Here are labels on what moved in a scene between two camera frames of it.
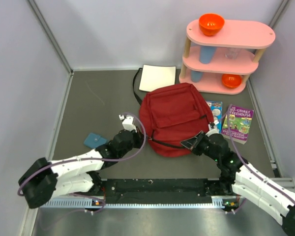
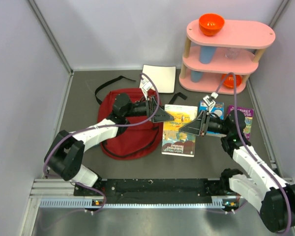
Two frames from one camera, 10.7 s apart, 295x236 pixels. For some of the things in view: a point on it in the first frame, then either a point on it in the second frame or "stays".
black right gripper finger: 191,143 → 194,127
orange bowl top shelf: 210,24 stays
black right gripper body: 204,147 → 205,120
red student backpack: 171,114 → 139,138
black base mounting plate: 159,191 stays
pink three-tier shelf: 220,63 stays
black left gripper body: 135,142 → 150,108
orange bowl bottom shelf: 231,80 stays
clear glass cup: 232,53 stays
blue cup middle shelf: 206,53 stays
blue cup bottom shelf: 196,76 stays
